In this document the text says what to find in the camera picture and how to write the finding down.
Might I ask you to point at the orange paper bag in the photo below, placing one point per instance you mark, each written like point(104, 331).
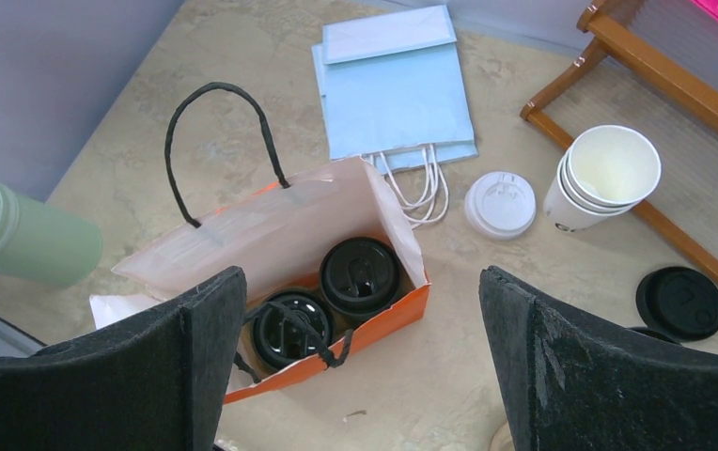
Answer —
point(279, 237)

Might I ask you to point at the wooden shelf rack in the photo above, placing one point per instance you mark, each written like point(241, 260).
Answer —
point(651, 66)

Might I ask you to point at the black cup lid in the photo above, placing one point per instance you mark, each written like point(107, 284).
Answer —
point(680, 302)
point(361, 277)
point(280, 341)

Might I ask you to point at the stacked white paper cups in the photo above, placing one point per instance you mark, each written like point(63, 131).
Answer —
point(606, 171)

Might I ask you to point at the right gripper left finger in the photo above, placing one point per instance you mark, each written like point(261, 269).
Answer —
point(155, 380)

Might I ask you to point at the green straw holder cup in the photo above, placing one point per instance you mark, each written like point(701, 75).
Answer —
point(42, 243)

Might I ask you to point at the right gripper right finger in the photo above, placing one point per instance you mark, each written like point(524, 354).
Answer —
point(570, 380)

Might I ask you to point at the white cup lid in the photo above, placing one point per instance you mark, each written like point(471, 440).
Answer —
point(500, 205)

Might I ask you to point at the black cup lid front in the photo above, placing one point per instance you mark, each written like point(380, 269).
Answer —
point(280, 341)

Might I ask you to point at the light blue paper bag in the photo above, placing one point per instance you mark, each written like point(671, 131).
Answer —
point(392, 92)

